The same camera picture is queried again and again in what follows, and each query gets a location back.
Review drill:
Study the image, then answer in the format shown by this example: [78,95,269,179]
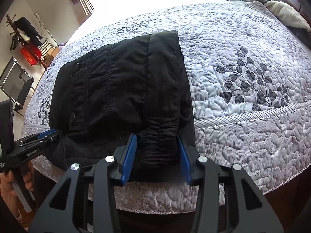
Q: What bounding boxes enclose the wooden coat rack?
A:
[6,14,48,69]

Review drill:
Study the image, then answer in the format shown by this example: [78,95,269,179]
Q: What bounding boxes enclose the black hanging garment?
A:
[14,16,43,47]

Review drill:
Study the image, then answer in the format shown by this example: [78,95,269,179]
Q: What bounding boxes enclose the grey patterned quilted bedspread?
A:
[21,0,311,215]

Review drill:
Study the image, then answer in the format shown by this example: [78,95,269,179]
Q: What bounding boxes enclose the stacked cardboard boxes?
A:
[45,47,60,64]

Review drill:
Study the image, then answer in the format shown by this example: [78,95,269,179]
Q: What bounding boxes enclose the red hanging bag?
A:
[21,45,42,66]

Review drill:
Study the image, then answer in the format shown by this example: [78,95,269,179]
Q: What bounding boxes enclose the person's left hand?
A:
[1,162,34,218]

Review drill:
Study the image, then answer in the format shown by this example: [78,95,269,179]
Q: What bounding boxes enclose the white wire rack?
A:
[38,39,53,57]

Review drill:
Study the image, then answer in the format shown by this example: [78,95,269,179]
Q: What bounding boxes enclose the white fluffy blanket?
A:
[265,1,310,32]

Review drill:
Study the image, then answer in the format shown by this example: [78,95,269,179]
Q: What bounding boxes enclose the black chrome cantilever chair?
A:
[1,56,35,117]

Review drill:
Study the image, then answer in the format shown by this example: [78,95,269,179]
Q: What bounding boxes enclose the black quilted pants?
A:
[44,30,195,183]

